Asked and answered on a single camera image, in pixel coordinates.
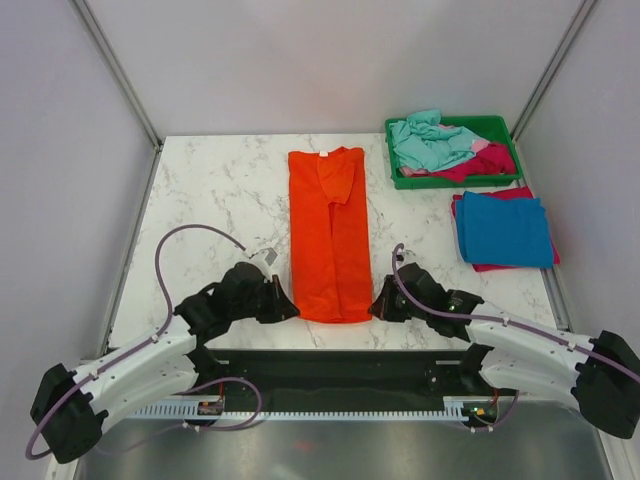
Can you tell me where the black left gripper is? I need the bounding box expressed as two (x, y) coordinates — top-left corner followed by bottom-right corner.
(231, 274), (299, 324)

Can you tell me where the orange t-shirt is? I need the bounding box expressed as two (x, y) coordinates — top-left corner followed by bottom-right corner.
(288, 147), (373, 324)

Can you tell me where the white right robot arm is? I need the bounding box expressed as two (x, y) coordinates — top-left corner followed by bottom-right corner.
(369, 263), (639, 439)

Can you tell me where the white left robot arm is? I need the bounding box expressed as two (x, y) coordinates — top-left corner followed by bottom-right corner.
(30, 248), (299, 464)

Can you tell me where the folded blue t-shirt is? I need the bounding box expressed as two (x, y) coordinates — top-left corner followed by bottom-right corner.
(455, 190), (554, 269)

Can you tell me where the teal t-shirt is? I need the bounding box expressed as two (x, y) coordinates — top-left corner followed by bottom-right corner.
(389, 109), (487, 172)

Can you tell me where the folded magenta t-shirt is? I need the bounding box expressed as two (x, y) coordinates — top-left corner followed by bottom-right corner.
(452, 186), (561, 274)

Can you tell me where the magenta t-shirt in bin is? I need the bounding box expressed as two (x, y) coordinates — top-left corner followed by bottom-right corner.
(438, 143), (517, 183)

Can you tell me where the pink t-shirt in bin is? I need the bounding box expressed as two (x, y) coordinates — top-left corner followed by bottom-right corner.
(397, 124), (489, 179)

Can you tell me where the green plastic bin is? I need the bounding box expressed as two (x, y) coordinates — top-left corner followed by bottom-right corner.
(385, 109), (522, 190)

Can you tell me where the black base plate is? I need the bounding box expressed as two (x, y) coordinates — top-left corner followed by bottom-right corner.
(187, 347), (514, 412)

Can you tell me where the white slotted cable duct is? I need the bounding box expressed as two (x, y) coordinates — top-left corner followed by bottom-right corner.
(129, 397), (496, 422)

